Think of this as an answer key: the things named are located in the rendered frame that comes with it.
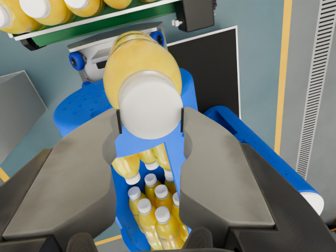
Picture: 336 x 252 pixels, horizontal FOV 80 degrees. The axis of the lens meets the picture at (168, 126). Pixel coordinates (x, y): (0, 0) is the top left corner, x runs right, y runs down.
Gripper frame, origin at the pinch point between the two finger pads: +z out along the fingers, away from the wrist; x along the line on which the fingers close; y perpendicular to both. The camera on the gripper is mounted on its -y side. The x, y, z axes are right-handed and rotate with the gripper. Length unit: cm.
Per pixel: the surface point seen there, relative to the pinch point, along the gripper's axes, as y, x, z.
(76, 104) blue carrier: 10.9, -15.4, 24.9
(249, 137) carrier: 60, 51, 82
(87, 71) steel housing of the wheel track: 9.8, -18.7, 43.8
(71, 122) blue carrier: 10.4, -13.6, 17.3
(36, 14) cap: -4.2, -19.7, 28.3
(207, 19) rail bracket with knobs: -2.5, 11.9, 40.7
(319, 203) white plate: 66, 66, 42
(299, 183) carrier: 59, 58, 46
